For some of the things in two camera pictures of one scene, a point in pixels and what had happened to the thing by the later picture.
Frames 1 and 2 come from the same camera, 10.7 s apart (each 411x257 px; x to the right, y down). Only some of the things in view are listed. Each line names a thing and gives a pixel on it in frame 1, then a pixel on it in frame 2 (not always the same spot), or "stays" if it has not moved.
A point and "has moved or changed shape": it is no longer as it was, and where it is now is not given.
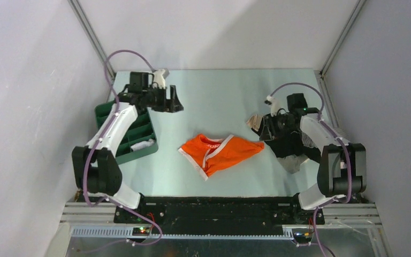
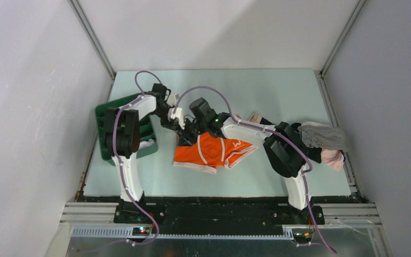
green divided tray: x=142 y=129 stays
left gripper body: x=156 y=98 -> x=162 y=114
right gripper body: x=278 y=124 -> x=192 y=130
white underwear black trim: x=142 y=144 stays
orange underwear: x=211 y=155 has moved or changed shape
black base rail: x=188 y=215 stays
